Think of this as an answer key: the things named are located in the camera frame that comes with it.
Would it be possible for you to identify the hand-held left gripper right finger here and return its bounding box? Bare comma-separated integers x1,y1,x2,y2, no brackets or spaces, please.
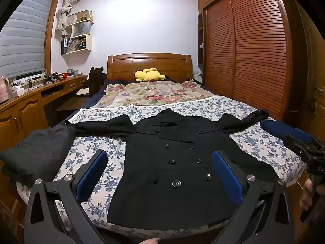
212,150,296,244

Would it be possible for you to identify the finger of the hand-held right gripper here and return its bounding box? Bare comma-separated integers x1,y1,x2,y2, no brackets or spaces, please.
287,128,313,144
260,119,290,138

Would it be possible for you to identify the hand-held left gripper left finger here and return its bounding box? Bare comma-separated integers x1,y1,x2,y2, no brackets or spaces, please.
24,149,108,244

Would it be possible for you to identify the black double-breasted coat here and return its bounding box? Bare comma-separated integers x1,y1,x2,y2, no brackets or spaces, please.
67,108,278,230

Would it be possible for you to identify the person's right hand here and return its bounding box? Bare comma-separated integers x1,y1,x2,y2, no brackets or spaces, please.
300,176,315,210

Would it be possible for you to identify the dark grey folded cloth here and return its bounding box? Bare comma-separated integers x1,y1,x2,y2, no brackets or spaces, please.
0,126,77,186

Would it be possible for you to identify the wooden louvered wardrobe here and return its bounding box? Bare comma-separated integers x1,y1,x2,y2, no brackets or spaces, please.
197,0,292,121

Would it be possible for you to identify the wooden desk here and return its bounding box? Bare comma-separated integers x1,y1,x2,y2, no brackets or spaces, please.
0,75,88,234

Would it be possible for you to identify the dark wooden chair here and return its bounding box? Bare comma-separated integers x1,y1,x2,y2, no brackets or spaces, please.
76,66,104,98

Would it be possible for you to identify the beige floral blanket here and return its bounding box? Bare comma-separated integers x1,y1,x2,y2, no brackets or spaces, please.
91,79,217,108

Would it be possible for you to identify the yellow plush toy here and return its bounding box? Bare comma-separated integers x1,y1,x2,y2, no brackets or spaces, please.
134,68,168,82

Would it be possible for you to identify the pink jug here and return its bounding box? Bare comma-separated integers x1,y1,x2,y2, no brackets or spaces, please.
0,76,11,104

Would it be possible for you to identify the wooden bed headboard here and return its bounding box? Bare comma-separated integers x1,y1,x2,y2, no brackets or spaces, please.
107,53,193,82

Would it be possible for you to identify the grey window blind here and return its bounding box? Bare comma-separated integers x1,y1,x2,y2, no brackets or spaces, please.
0,0,56,78

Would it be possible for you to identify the tied beige curtain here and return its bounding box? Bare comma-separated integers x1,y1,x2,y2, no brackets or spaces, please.
55,0,80,32

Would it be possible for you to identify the metal door handle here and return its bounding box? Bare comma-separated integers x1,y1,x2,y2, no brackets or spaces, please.
308,86,325,115

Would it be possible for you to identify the white wall shelf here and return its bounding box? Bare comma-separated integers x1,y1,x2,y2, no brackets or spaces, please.
61,10,94,55

